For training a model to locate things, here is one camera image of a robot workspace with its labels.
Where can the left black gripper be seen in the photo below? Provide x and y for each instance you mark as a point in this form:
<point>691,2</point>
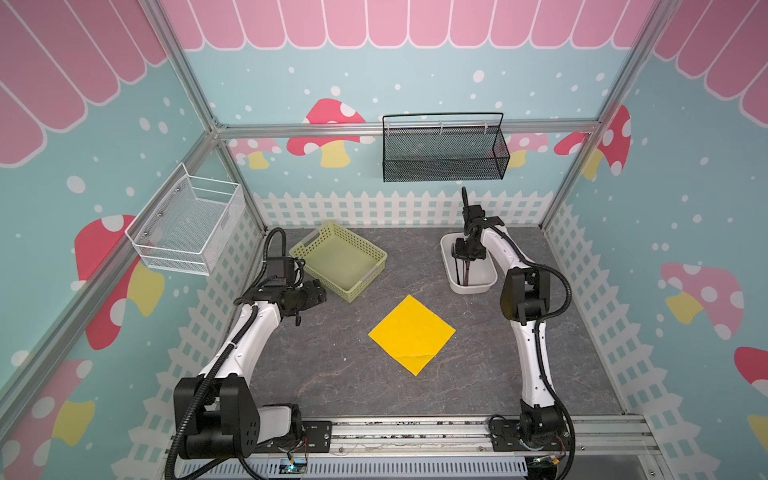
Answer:
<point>315,295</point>

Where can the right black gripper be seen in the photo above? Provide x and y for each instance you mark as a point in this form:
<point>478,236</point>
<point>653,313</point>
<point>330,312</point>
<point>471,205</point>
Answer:
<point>468,254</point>

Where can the white plastic bin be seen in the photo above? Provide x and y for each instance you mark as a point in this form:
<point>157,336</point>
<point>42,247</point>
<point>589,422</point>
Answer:
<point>483,273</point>

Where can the yellow paper napkin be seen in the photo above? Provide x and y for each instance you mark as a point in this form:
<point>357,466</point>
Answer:
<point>412,335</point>

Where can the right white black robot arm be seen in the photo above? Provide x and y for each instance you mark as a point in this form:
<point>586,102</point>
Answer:
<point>532,294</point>

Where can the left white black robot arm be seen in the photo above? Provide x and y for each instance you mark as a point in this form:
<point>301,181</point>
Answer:
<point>215,412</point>

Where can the green plastic basket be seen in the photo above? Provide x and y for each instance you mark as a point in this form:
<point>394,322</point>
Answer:
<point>344,262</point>

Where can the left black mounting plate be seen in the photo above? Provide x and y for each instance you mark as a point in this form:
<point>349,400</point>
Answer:
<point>313,437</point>

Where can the black mounting plate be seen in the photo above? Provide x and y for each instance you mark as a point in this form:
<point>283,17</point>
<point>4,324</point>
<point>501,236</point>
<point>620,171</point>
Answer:
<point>313,437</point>
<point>527,433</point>

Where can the green circuit board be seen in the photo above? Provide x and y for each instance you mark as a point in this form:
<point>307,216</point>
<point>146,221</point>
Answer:
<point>292,467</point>

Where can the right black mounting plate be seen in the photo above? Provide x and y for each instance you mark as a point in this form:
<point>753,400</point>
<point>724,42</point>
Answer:
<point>527,433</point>

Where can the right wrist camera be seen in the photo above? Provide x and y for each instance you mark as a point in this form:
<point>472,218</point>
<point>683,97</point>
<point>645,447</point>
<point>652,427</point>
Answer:
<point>473,214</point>

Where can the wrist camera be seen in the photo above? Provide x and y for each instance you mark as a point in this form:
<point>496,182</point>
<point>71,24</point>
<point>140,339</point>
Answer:
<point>473,214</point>
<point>283,272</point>

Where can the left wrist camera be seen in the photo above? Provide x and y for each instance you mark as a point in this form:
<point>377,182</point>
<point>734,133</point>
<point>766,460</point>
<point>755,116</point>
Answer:
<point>283,272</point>

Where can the black wire mesh basket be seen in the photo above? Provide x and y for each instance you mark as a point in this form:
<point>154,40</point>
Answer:
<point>439,147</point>

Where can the white wire mesh basket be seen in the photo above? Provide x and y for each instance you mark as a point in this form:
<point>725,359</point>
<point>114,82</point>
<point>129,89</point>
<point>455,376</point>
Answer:
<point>187,224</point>

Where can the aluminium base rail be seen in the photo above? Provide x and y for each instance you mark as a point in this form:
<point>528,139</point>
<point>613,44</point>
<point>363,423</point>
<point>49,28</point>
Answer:
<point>459,447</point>

